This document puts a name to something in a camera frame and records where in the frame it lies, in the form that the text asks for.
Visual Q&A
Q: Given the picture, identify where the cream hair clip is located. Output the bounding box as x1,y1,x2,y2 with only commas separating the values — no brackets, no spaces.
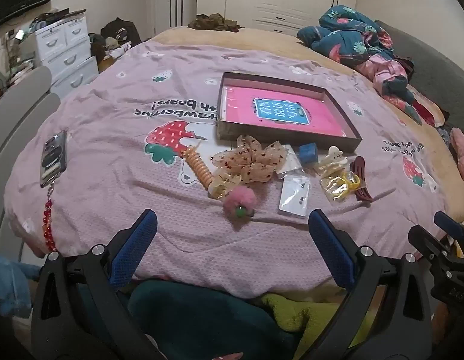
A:
314,146,347,176

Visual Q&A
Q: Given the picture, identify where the dark camouflage clothes pile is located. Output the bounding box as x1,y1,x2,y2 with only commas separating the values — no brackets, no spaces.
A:
187,13,244,32

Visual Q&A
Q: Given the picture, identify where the white wardrobe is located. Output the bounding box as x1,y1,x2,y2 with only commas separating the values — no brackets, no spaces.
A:
196,0,362,38

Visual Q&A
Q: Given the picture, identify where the dark teal cloth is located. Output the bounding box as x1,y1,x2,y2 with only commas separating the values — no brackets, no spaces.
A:
78,279,300,360

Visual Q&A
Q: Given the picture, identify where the white plastic drawer unit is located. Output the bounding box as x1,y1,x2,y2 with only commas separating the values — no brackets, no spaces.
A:
33,9,99,98

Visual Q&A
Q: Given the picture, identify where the mixed clothes pile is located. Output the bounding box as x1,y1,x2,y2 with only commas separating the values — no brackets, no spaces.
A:
88,34,133,61

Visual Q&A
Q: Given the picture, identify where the beige hair claw clip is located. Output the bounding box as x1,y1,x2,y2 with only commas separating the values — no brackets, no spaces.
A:
208,170,242,200

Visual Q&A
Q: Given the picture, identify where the pink strawberry print blanket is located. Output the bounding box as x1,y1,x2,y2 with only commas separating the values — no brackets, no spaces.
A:
5,39,461,301

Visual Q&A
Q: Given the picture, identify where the pink pompom hair tie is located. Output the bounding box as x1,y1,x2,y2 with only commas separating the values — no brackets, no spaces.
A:
222,185,255,219

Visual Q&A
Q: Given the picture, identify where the tan bed sheet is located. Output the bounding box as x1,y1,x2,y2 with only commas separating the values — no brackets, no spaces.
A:
149,26,464,222

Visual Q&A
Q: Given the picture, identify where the light blue cloth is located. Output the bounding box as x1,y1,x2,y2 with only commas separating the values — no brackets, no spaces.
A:
0,253,34,317

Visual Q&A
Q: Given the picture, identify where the large clear earring packet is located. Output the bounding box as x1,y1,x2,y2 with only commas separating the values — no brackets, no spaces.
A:
279,175,310,217

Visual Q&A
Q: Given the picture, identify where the shallow brown cardboard box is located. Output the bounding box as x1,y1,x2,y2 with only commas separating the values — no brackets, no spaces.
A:
217,72,363,153

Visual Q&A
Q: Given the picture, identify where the clear bag of yellow rings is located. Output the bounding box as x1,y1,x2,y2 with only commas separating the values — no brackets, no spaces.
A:
319,170,362,201

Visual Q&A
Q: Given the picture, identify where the orange spiral hair tie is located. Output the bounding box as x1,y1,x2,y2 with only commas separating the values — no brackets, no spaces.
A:
181,144,215,192

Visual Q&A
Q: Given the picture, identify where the pink plush toy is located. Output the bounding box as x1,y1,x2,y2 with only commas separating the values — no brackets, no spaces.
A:
451,127,464,188

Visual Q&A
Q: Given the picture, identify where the red patterned cloth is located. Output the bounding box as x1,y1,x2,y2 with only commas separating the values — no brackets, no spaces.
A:
408,92,449,129

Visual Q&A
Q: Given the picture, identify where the teal floral quilt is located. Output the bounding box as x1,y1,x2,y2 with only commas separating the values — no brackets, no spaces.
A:
296,5,424,124

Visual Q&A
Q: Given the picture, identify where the red bead phone strap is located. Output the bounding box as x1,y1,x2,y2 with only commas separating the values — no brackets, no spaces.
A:
42,185,58,252

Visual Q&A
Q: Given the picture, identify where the grey chair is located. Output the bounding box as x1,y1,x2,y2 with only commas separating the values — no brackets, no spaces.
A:
0,65,62,173

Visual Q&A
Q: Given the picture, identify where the smartphone with patterned case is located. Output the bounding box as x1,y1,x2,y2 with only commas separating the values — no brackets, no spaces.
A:
39,130,67,188

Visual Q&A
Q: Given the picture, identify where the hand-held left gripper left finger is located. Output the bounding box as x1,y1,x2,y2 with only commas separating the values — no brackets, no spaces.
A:
31,209,158,360

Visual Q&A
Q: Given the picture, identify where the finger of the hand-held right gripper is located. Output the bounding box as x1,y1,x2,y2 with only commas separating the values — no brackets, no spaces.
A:
408,224,449,262
433,211,464,245

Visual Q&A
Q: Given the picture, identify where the dark red hair clip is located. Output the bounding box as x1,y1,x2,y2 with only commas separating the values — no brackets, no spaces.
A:
350,156,372,201

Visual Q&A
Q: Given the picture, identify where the grey padded headboard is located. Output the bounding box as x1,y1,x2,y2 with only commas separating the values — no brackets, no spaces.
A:
374,19,464,139

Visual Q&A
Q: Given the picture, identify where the yellow-green cloth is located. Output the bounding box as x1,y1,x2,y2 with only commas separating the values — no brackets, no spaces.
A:
260,292,371,360

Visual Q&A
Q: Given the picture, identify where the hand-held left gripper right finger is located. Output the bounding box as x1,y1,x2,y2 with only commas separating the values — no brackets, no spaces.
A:
309,209,433,360

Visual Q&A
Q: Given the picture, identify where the black bag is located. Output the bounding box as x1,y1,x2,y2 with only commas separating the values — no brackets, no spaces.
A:
100,17,142,46

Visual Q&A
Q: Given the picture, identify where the small blue box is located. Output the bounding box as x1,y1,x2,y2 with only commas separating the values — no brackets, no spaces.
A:
298,142,319,166

